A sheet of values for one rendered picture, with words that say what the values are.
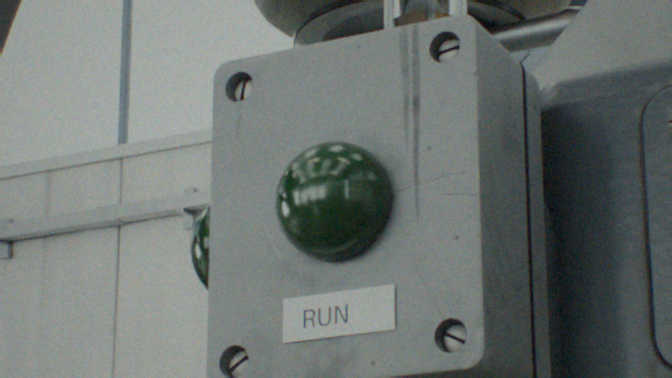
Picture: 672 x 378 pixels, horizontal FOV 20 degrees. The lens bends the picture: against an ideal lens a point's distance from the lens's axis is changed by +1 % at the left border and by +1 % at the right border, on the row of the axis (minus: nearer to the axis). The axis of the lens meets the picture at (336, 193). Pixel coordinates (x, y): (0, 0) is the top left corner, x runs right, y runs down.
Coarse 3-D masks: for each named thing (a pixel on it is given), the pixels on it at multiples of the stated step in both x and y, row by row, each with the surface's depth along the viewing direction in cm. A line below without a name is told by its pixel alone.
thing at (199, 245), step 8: (208, 208) 49; (200, 216) 49; (208, 216) 48; (200, 224) 49; (208, 224) 48; (192, 232) 49; (200, 232) 48; (208, 232) 48; (192, 240) 49; (200, 240) 48; (208, 240) 48; (192, 248) 49; (200, 248) 48; (208, 248) 48; (192, 256) 49; (200, 256) 48; (208, 256) 48; (192, 264) 49; (200, 264) 48; (208, 264) 48; (200, 272) 48; (208, 272) 48; (200, 280) 49
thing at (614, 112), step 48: (576, 96) 50; (624, 96) 49; (576, 144) 49; (624, 144) 49; (576, 192) 49; (624, 192) 48; (576, 240) 48; (624, 240) 48; (576, 288) 48; (624, 288) 47; (576, 336) 48; (624, 336) 47
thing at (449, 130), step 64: (256, 64) 48; (320, 64) 47; (384, 64) 46; (448, 64) 45; (512, 64) 47; (256, 128) 47; (320, 128) 47; (384, 128) 46; (448, 128) 45; (512, 128) 47; (256, 192) 47; (448, 192) 44; (512, 192) 46; (256, 256) 46; (384, 256) 45; (448, 256) 44; (512, 256) 45; (256, 320) 46; (448, 320) 44; (512, 320) 45
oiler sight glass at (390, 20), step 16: (384, 0) 56; (400, 0) 55; (416, 0) 55; (432, 0) 55; (448, 0) 55; (464, 0) 56; (384, 16) 56; (400, 16) 55; (416, 16) 55; (432, 16) 55
